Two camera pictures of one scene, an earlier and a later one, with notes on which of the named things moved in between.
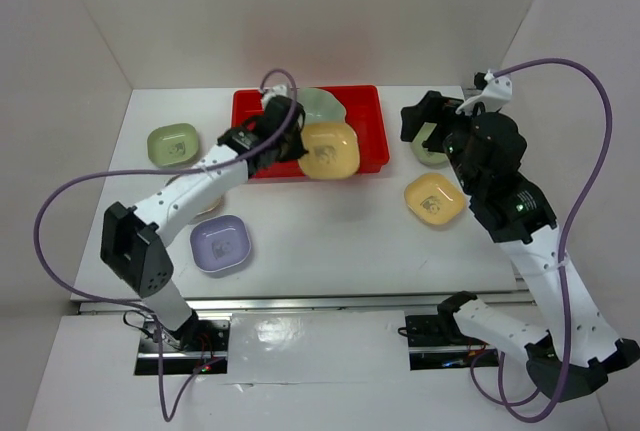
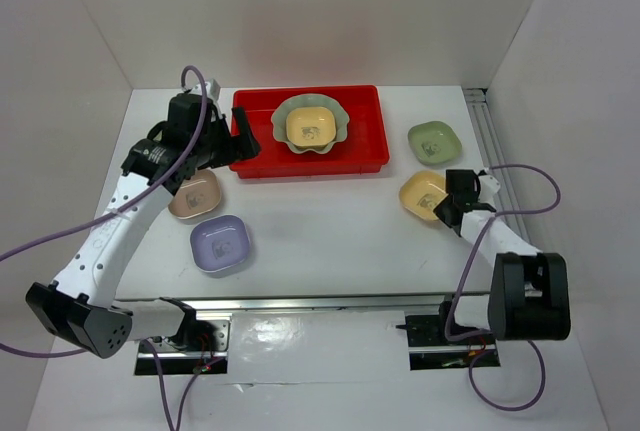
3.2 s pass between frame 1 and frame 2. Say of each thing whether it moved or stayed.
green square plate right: stayed
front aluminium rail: stayed
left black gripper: moved
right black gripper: moved
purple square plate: stayed
